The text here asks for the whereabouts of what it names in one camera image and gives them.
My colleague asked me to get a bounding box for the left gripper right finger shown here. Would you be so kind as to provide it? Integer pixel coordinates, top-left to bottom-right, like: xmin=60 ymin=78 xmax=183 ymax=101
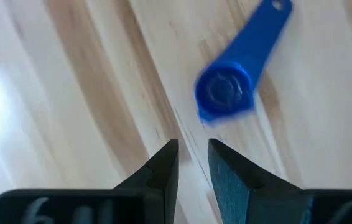
xmin=208 ymin=138 xmax=314 ymax=224

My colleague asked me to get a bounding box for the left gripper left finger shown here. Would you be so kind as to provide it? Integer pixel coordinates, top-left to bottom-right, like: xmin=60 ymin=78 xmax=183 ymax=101
xmin=113 ymin=139 xmax=180 ymax=224

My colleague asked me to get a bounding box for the purple measuring cup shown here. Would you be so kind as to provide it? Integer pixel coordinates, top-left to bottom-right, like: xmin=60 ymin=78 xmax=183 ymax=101
xmin=193 ymin=0 xmax=294 ymax=127

